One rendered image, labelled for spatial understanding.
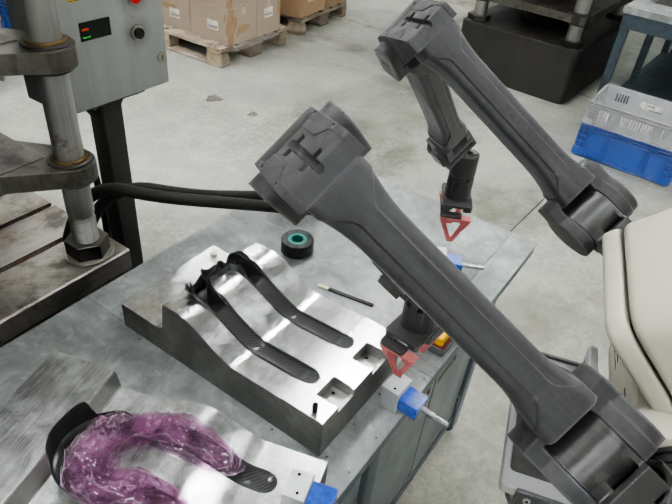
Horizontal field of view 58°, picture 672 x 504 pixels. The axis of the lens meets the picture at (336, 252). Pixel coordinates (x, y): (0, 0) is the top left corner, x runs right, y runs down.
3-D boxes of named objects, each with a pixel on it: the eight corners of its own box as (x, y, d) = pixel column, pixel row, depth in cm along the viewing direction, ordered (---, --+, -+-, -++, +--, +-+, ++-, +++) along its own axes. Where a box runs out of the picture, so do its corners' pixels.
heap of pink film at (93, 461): (252, 454, 97) (252, 424, 92) (198, 560, 83) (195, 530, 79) (110, 405, 102) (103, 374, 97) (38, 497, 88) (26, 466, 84)
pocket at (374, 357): (384, 366, 115) (387, 353, 113) (369, 383, 111) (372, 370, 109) (364, 355, 117) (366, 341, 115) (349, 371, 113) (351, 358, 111)
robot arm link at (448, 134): (392, 61, 88) (445, 7, 88) (367, 41, 91) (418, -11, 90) (445, 174, 127) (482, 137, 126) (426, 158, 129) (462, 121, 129)
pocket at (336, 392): (353, 402, 108) (355, 388, 105) (335, 421, 104) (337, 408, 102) (332, 389, 110) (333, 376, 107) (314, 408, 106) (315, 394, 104)
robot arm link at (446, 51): (382, 28, 80) (436, -27, 80) (368, 47, 94) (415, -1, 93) (597, 261, 87) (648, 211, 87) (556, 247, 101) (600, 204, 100)
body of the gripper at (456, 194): (441, 211, 133) (447, 182, 128) (440, 189, 141) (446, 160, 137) (471, 215, 132) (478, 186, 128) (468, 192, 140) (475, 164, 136)
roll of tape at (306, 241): (274, 252, 149) (274, 241, 147) (291, 236, 154) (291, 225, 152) (302, 263, 146) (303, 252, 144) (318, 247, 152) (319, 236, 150)
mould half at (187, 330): (395, 368, 122) (406, 319, 114) (319, 456, 104) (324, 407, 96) (214, 265, 143) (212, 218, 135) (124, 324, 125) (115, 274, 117)
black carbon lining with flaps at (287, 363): (358, 346, 116) (363, 310, 111) (307, 399, 105) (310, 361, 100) (224, 271, 131) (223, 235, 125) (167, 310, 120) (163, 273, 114)
